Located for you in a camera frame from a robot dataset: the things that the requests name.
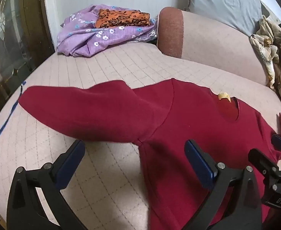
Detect orange black patterned cloth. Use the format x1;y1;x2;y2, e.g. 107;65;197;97
95;8;151;29

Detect pink bolster pillow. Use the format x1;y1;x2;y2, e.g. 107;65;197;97
156;7;272;87

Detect pink quilted bed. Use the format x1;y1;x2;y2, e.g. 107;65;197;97
0;41;281;230

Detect purple floral cloth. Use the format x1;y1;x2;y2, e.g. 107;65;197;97
57;4;158;58

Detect beige floral cloth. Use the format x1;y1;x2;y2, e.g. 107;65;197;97
249;14;281;90

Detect dark red shirt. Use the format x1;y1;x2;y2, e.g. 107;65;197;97
18;78;281;230

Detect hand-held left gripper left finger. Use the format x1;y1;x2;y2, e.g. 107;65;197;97
7;139;88;230

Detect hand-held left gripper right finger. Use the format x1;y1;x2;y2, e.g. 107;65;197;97
185;139;263;230

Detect wooden glass door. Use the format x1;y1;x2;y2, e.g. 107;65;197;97
0;0;56;135

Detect grey pillow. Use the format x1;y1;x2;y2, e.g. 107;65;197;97
185;0;270;36

